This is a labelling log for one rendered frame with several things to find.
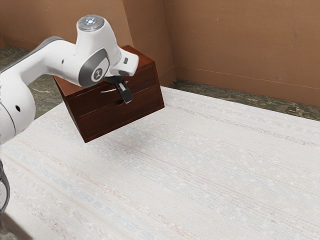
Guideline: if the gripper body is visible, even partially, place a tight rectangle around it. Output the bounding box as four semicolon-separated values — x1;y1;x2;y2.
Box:
103;74;127;87

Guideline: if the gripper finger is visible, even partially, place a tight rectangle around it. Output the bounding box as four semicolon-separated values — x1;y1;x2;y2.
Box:
113;80;133;104

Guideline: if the dark brown wooden drawer cabinet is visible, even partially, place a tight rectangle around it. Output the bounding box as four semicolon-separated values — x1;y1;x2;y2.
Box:
53;44;166;144

